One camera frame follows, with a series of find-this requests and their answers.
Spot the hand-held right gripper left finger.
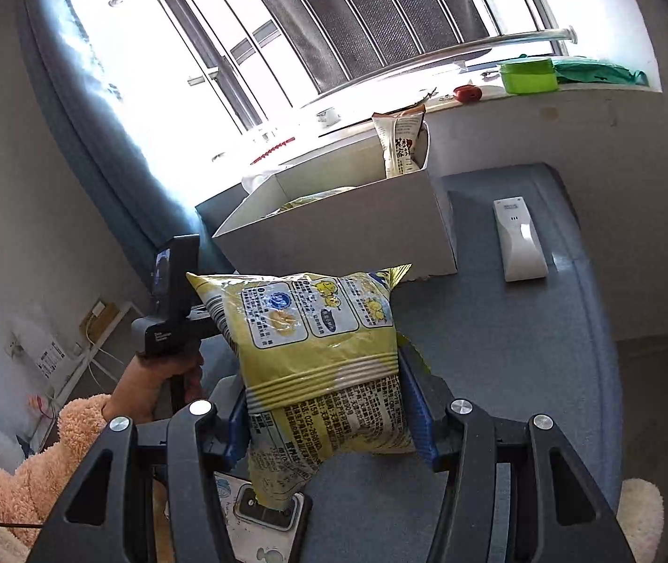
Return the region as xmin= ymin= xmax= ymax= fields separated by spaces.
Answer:
xmin=26 ymin=390 xmax=253 ymax=563

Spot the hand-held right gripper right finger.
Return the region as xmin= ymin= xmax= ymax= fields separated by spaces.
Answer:
xmin=397 ymin=341 xmax=637 ymax=563

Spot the pale yellow chip bag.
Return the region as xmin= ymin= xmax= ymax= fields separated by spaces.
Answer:
xmin=185 ymin=264 xmax=418 ymax=511

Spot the yellow round waffle packet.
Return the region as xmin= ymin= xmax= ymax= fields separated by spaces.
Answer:
xmin=277 ymin=186 xmax=359 ymax=213

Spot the white cardboard box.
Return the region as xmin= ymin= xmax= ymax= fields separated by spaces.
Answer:
xmin=212 ymin=123 xmax=459 ymax=282

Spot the tan snack pouch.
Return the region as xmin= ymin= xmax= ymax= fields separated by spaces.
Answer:
xmin=371 ymin=103 xmax=429 ymax=180

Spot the person's left hand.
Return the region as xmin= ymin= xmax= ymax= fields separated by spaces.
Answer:
xmin=104 ymin=355 xmax=206 ymax=424

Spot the phone in white cartoon case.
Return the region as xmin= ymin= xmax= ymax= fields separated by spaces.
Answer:
xmin=213 ymin=475 xmax=314 ymax=563

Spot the white shelf rack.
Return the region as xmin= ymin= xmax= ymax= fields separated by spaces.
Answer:
xmin=4 ymin=298 xmax=148 ymax=443

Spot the blue curtain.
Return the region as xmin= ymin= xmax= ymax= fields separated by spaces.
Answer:
xmin=17 ymin=0 xmax=235 ymax=282

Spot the white remote control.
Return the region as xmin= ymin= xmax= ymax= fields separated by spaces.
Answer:
xmin=492 ymin=196 xmax=549 ymax=283

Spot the peach plush teddy bear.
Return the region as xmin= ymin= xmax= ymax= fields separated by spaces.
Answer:
xmin=0 ymin=393 xmax=119 ymax=563

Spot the white fluffy cushion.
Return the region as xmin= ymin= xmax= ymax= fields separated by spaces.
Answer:
xmin=620 ymin=477 xmax=665 ymax=563

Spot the dark mesh cloth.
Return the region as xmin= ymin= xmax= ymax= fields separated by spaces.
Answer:
xmin=257 ymin=0 xmax=506 ymax=96

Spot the green plastic container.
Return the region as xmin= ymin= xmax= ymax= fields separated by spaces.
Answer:
xmin=498 ymin=57 xmax=559 ymax=95

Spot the green plastic bag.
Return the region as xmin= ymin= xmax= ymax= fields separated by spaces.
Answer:
xmin=552 ymin=57 xmax=650 ymax=87

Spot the red beaded string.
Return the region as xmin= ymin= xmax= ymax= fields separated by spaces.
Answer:
xmin=250 ymin=137 xmax=298 ymax=166

